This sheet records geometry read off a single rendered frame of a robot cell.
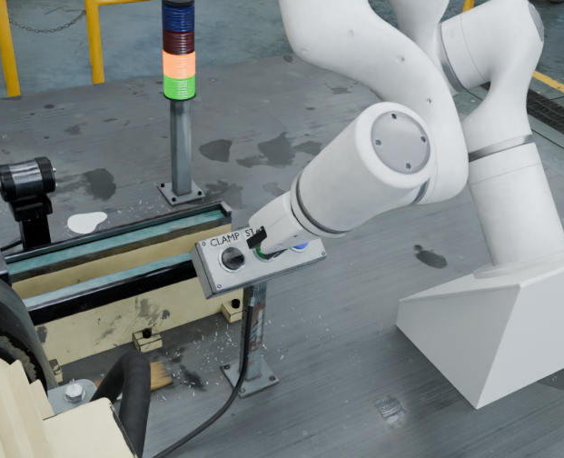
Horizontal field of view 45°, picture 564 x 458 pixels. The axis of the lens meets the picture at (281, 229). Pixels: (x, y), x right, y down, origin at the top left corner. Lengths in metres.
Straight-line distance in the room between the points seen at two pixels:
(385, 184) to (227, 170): 1.00
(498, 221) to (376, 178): 0.56
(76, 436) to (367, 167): 0.34
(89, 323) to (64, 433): 0.71
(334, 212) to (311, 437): 0.45
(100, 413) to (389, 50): 0.46
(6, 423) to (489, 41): 0.94
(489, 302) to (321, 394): 0.29
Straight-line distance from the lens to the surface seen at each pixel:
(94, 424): 0.39
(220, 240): 0.89
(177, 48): 1.32
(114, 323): 1.12
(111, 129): 1.75
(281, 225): 0.75
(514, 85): 1.15
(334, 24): 0.69
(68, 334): 1.10
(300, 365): 1.12
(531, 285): 0.98
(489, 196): 1.14
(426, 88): 0.71
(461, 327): 1.08
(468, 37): 1.16
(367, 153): 0.60
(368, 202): 0.64
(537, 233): 1.14
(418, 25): 1.10
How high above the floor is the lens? 1.62
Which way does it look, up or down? 36 degrees down
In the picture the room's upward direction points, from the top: 5 degrees clockwise
